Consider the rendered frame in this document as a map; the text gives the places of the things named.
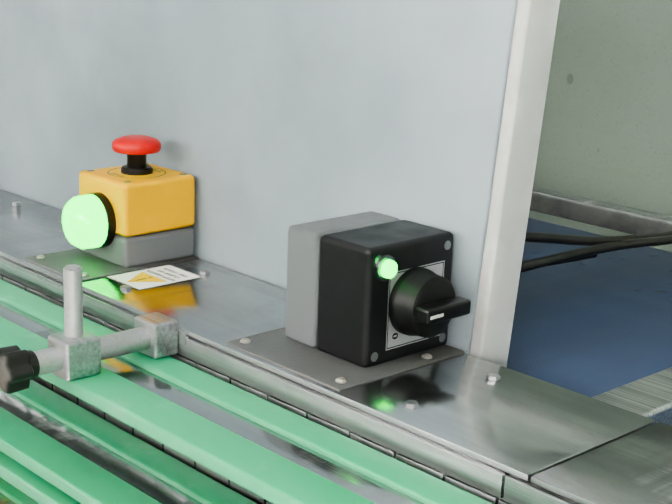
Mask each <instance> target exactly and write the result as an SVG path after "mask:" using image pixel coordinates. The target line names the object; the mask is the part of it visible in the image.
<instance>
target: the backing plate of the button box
mask: <svg viewBox="0 0 672 504"><path fill-rule="evenodd" d="M25 259H26V260H28V261H30V262H33V263H35V264H38V265H40V266H42V267H45V268H47V269H49V270H52V271H54V272H57V273H59V274H61V275H63V268H64V267H65V266H66V265H71V264H75V265H80V267H82V282H83V281H88V280H93V279H98V278H104V277H107V276H112V275H117V274H123V273H128V272H133V271H138V270H144V269H149V268H154V267H159V266H165V265H172V264H177V263H182V262H187V261H193V260H198V259H199V258H198V257H195V256H193V255H192V256H188V257H182V258H177V259H171V260H166V261H161V262H155V263H150V264H145V265H139V266H134V267H129V268H125V267H122V266H120V265H117V264H114V263H112V262H109V261H107V260H104V259H102V258H99V257H96V256H94V255H91V254H89V253H86V252H83V251H82V250H81V249H80V248H77V249H71V250H65V251H59V252H53V253H47V254H42V255H36V256H30V257H25Z"/></svg>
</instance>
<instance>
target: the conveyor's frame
mask: <svg viewBox="0 0 672 504"><path fill-rule="evenodd" d="M62 212H63V211H61V210H58V209H56V208H53V207H50V206H47V205H44V204H41V203H39V202H36V201H33V200H30V199H27V198H24V197H22V196H19V195H16V194H13V193H10V192H7V191H5V190H2V189H0V274H2V275H4V276H6V277H8V278H11V279H13V280H15V281H17V282H20V283H22V284H24V285H26V286H28V287H31V288H33V289H35V290H37V291H40V292H42V293H44V294H46V295H49V296H51V297H53V298H55V299H57V300H60V301H62V302H64V286H63V275H61V274H59V273H57V272H54V271H52V270H49V269H47V268H45V267H42V266H40V265H38V264H35V263H33V262H30V261H28V260H26V259H25V257H30V256H36V255H42V254H47V253H53V252H59V251H65V250H71V249H77V248H78V247H76V246H74V245H72V244H71V243H70V242H69V241H68V239H67V238H66V236H65V233H64V230H63V226H62ZM82 289H83V311H84V312H86V313H89V314H91V315H93V316H95V317H97V318H100V319H102V320H104V321H106V322H109V323H111V324H113V325H115V326H118V327H120V328H122V329H124V330H129V329H134V328H135V321H134V319H135V317H136V316H140V315H144V314H149V313H154V312H158V313H161V314H163V315H166V316H168V317H170V318H173V319H175V320H177V321H178V328H180V329H182V330H185V331H187V332H189V338H187V339H186V346H185V345H183V344H180V343H178V354H180V355H182V356H184V357H187V358H189V359H191V360H193V361H195V362H198V363H200V364H202V365H204V366H207V367H209V368H211V369H213V370H215V371H218V372H220V373H222V374H224V375H227V376H229V377H231V378H233V379H235V380H238V381H240V382H242V383H244V384H247V385H249V386H251V387H253V388H255V389H258V390H260V391H262V392H264V393H267V394H269V395H270V396H273V397H276V398H278V399H280V400H282V401H284V402H287V403H289V404H291V405H293V406H296V407H298V408H300V409H302V410H304V411H307V412H309V414H310V413H311V414H313V415H316V416H318V417H320V418H322V419H324V420H327V421H329V422H331V423H333V424H336V425H338V426H340V427H342V428H344V429H347V430H349V431H351V432H352V433H356V434H358V435H360V436H362V437H365V438H367V439H369V440H371V441H373V442H376V443H378V444H380V445H382V446H385V447H387V448H389V449H391V450H393V451H396V452H397V454H398V453H400V454H402V455H405V456H407V457H409V458H411V459H413V460H416V461H418V462H420V463H422V464H425V465H427V466H429V467H431V468H434V469H436V470H438V471H440V472H442V473H445V474H446V476H447V475H449V476H451V477H454V478H456V479H458V480H460V481H462V482H465V483H467V484H469V485H471V486H474V487H476V488H478V489H480V490H482V491H485V492H487V493H489V494H491V495H494V496H496V497H498V498H499V500H500V499H504V500H505V501H507V502H509V503H511V504H672V426H671V425H668V424H665V423H662V422H657V423H656V420H654V419H651V418H648V417H645V416H642V415H639V414H637V413H634V412H631V411H628V410H625V409H622V408H620V407H617V406H614V405H611V404H608V403H605V402H603V401H600V400H597V399H594V398H591V397H588V396H586V395H583V394H580V393H577V392H574V391H571V390H569V389H566V388H563V387H560V386H557V385H554V384H552V383H549V382H546V381H543V380H540V379H537V378H535V377H532V376H529V375H526V374H523V373H520V372H518V371H515V370H512V369H509V368H506V367H503V366H501V365H498V364H495V363H492V362H489V361H486V360H484V359H481V358H478V357H475V356H472V355H469V354H467V353H464V354H460V355H457V356H454V357H451V358H447V359H444V360H441V361H438V362H434V363H431V364H428V365H424V366H421V367H418V368H415V369H411V370H408V371H405V372H402V373H398V374H395V375H392V376H389V377H385V378H382V379H379V380H375V381H372V382H369V383H366V384H362V385H359V386H356V387H353V388H349V389H346V390H343V391H337V390H334V389H332V388H330V387H327V386H325V385H323V384H320V383H318V382H315V381H313V380H311V379H308V378H306V377H304V376H301V375H299V374H296V373H294V372H292V371H289V370H287V369H285V368H282V367H280V366H277V365H275V364H273V363H270V362H268V361H266V360H263V359H261V358H258V357H256V356H254V355H251V354H249V353H247V352H244V351H242V350H239V349H237V348H235V347H232V346H230V345H228V344H226V342H227V341H231V340H235V339H239V338H243V337H247V336H251V335H255V334H259V333H263V332H267V331H271V330H275V329H279V328H283V327H286V291H287V290H285V289H282V288H280V287H277V286H274V285H271V284H268V283H265V282H263V281H260V280H257V279H254V278H251V277H248V276H246V275H243V274H240V273H237V272H234V271H231V270H229V269H226V268H223V267H220V266H217V265H214V264H212V263H209V262H206V261H203V260H200V259H198V260H193V261H187V262H182V263H177V264H172V265H165V266H159V267H154V268H149V269H144V270H138V271H133V272H128V273H123V274H117V275H112V276H107V277H104V278H98V279H93V280H88V281H83V282H82Z"/></svg>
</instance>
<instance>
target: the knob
mask: <svg viewBox="0 0 672 504"><path fill-rule="evenodd" d="M470 308H471V301H470V300H469V299H466V298H463V297H459V296H456V297H455V292H454V288H453V286H452V284H451V282H450V281H449V280H448V279H446V278H444V277H442V276H440V275H437V274H435V272H433V271H431V270H429V269H427V268H423V267H414V268H411V269H409V270H407V271H406V272H405V273H403V274H402V275H401V276H400V277H399V279H398V280H397V281H396V283H395V285H394V287H393V289H392V291H391V294H390V298H389V305H388V312H389V318H390V321H391V324H392V326H393V327H394V329H395V330H397V331H398V332H400V333H402V334H405V335H408V336H419V337H423V338H433V337H435V336H437V335H439V334H440V333H441V332H442V331H443V330H444V329H445V328H446V327H447V325H448V324H449V322H450V320H451V319H453V318H457V317H460V316H464V315H467V314H469V313H470Z"/></svg>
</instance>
